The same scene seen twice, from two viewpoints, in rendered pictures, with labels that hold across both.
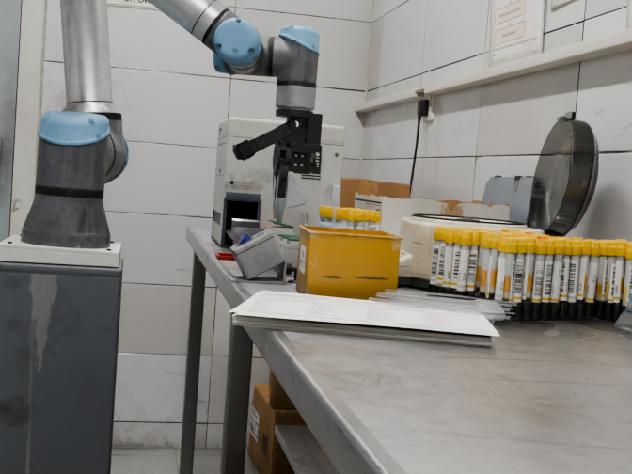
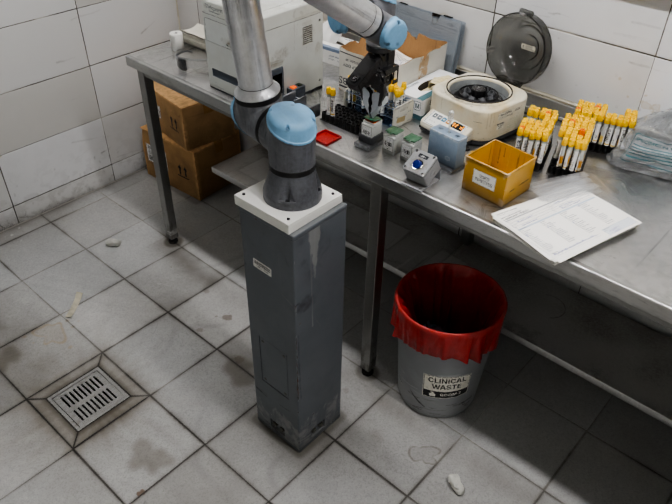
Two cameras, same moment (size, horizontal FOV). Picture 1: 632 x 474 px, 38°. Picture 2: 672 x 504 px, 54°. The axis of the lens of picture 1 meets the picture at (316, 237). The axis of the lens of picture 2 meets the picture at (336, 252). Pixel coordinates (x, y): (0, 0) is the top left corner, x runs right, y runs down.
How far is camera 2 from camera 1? 149 cm
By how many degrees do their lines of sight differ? 49
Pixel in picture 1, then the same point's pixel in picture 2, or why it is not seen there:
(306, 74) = not seen: hidden behind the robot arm
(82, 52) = (259, 53)
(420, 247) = (481, 125)
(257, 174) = (279, 53)
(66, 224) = (313, 191)
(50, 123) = (293, 133)
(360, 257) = (522, 175)
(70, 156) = (309, 149)
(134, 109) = not seen: outside the picture
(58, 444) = (324, 304)
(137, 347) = (47, 133)
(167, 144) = not seen: outside the picture
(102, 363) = (340, 255)
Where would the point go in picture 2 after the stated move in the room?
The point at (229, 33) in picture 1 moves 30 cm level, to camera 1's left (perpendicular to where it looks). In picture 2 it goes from (394, 33) to (288, 61)
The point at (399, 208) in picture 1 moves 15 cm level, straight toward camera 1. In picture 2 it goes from (403, 70) to (433, 87)
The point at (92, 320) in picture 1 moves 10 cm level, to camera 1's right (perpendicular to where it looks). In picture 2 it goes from (335, 237) to (365, 224)
